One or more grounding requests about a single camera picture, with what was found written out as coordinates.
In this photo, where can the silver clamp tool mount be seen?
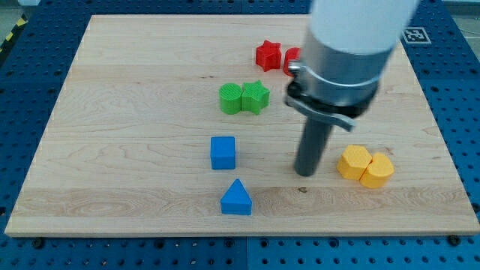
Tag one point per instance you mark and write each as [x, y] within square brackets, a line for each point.
[333, 86]

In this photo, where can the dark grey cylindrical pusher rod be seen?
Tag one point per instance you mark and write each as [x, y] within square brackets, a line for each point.
[310, 150]

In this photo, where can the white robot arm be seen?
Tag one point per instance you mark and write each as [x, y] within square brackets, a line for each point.
[346, 47]

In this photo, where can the blue cube block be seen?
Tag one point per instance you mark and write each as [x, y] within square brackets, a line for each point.
[223, 152]

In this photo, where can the blue triangle block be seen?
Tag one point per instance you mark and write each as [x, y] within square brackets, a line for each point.
[236, 200]

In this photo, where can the yellow hexagon block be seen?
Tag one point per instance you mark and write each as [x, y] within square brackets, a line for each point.
[353, 162]

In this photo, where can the red round block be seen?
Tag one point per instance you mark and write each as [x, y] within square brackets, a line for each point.
[291, 54]

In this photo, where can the green star block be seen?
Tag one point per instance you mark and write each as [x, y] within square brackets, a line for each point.
[255, 97]

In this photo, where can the yellow heart block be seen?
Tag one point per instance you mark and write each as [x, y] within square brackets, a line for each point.
[378, 171]

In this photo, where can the red star block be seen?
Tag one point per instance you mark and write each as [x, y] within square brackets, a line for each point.
[268, 55]

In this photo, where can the black white fiducial tag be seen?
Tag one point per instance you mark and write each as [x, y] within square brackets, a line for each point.
[416, 35]

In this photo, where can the green cylinder block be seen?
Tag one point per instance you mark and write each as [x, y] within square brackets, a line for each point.
[230, 95]

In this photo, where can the wooden board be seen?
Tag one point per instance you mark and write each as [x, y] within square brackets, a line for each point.
[126, 151]

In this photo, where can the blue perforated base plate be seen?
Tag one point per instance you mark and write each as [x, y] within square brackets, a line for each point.
[33, 73]

